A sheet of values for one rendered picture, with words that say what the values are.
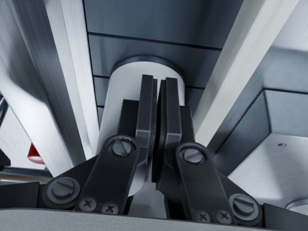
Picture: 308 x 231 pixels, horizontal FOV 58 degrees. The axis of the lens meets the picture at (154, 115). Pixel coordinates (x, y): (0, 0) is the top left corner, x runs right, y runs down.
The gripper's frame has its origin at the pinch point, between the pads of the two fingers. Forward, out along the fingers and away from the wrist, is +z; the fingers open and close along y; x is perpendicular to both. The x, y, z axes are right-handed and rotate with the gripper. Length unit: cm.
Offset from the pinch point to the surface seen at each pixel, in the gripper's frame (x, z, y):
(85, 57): -0.8, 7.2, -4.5
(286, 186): -19.6, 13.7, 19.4
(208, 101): -0.9, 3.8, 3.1
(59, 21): -0.8, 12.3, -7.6
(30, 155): -21.4, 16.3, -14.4
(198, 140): -4.7, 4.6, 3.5
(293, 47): -0.4, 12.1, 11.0
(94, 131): -10.6, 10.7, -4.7
